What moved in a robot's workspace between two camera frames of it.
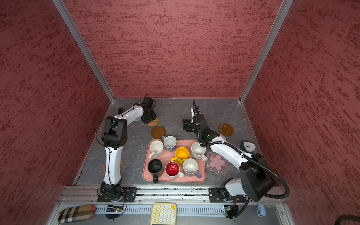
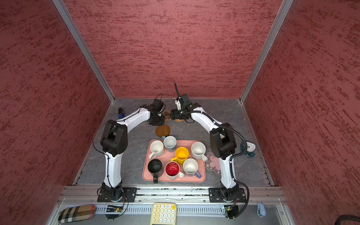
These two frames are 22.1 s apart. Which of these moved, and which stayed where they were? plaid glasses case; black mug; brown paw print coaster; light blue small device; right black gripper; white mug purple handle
Moved: brown paw print coaster; right black gripper
Stayed: black mug; white mug purple handle; plaid glasses case; light blue small device
